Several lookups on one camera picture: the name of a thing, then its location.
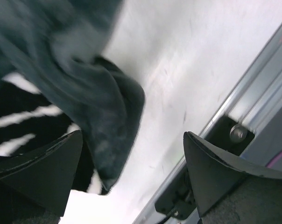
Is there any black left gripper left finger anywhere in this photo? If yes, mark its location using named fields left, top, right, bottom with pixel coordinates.
left=0, top=131, right=83, bottom=224

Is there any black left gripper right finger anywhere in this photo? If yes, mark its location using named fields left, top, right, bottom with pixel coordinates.
left=183, top=132, right=282, bottom=224

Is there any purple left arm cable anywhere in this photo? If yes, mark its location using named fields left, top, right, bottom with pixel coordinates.
left=266, top=144, right=282, bottom=168

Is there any aluminium front rail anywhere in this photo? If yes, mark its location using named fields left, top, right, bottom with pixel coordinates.
left=134, top=24, right=282, bottom=224

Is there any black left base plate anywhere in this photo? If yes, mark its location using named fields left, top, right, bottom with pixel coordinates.
left=155, top=115, right=254, bottom=224

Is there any grey zebra pillowcase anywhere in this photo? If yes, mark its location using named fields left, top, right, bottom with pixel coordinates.
left=0, top=0, right=145, bottom=191

